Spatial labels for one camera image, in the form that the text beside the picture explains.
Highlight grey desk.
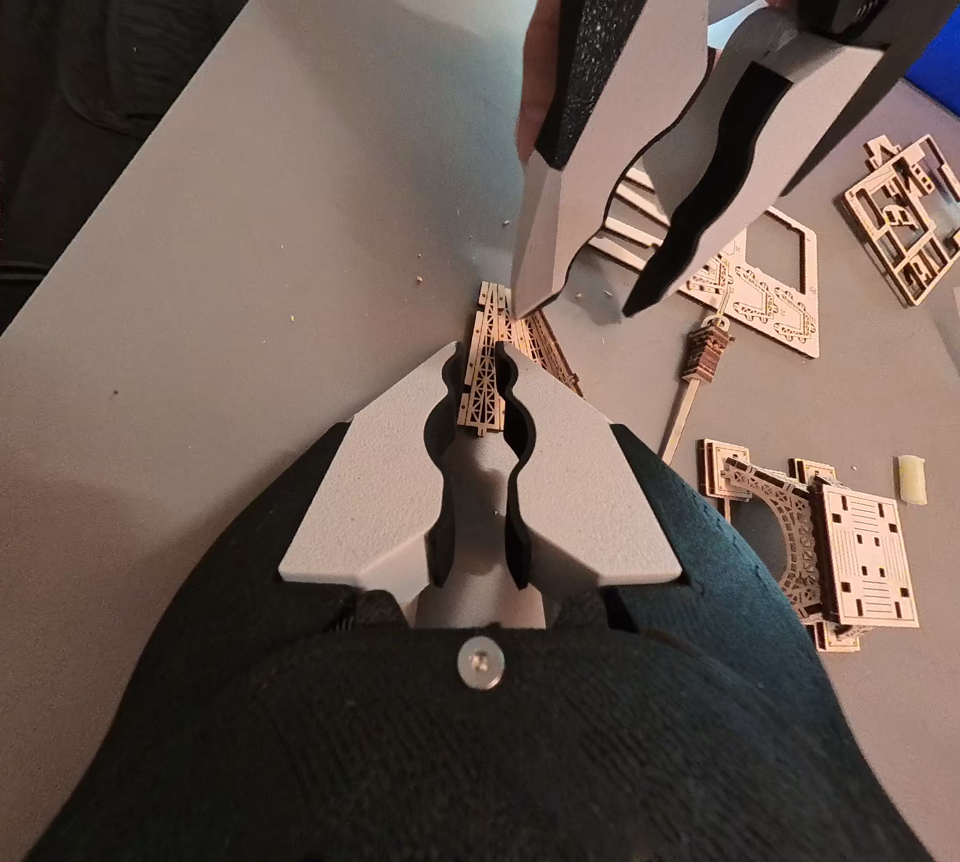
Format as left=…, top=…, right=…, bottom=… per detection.
left=0, top=0, right=960, bottom=862

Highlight wooden tower spire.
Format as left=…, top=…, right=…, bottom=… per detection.
left=660, top=313, right=736, bottom=466

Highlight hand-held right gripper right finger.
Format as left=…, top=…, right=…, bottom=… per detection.
left=495, top=342, right=685, bottom=623

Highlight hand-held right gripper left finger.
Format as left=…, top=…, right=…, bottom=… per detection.
left=277, top=342, right=460, bottom=629

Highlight narrow wooden lattice panel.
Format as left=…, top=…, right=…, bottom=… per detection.
left=456, top=281, right=511, bottom=437

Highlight person's left hand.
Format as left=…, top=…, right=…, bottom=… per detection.
left=516, top=0, right=582, bottom=162

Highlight emptied wooden parts frame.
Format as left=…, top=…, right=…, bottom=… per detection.
left=834, top=135, right=960, bottom=308

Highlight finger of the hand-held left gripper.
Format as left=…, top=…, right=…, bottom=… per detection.
left=621, top=36, right=888, bottom=318
left=510, top=0, right=714, bottom=321

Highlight wooden tower base model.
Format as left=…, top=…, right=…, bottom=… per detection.
left=697, top=438, right=921, bottom=653

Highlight wooden lattice tower section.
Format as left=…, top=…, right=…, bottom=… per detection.
left=498, top=307, right=585, bottom=398

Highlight blue box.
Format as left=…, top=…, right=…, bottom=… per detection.
left=903, top=3, right=960, bottom=104

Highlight small cream wax block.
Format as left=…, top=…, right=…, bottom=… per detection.
left=896, top=455, right=930, bottom=505

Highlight wooden punch-out parts sheet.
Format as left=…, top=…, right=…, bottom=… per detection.
left=587, top=165, right=820, bottom=359

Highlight black pants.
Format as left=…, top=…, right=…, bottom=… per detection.
left=0, top=0, right=252, bottom=338

